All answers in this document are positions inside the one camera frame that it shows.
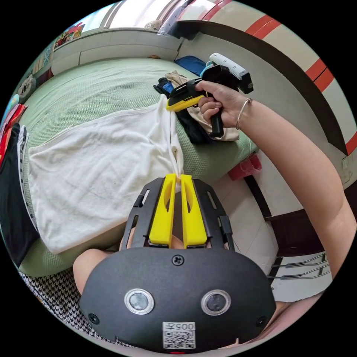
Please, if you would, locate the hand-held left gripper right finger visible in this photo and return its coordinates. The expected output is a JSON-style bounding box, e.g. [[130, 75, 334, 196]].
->
[[180, 174, 208, 249]]

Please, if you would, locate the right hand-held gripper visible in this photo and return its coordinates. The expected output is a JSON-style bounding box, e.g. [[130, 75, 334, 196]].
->
[[166, 65, 241, 138]]

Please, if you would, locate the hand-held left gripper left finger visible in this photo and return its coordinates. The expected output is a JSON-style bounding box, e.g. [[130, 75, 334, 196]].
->
[[149, 174, 177, 248]]

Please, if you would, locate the white t-shirt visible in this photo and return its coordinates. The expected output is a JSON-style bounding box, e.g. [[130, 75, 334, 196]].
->
[[28, 93, 185, 254]]

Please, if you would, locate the person's right forearm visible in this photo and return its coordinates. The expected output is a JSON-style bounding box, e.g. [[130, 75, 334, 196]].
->
[[236, 99, 357, 280]]

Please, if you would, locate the person's right hand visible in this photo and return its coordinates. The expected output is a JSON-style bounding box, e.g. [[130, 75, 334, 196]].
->
[[194, 82, 249, 129]]

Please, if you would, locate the pile of clothes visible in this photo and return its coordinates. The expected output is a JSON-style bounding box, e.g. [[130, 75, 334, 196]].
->
[[0, 103, 40, 269], [152, 55, 241, 145]]

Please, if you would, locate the red basket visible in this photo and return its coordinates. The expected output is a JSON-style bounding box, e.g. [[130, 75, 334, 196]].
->
[[228, 152, 263, 181]]

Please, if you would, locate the bed with green mat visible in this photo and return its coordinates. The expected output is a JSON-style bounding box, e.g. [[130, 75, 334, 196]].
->
[[16, 57, 259, 277]]

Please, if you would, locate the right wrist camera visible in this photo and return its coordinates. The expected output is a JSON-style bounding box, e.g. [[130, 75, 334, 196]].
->
[[209, 52, 254, 94]]

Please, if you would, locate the metal wire rack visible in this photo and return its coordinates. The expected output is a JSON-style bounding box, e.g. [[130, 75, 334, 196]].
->
[[267, 252, 333, 280]]

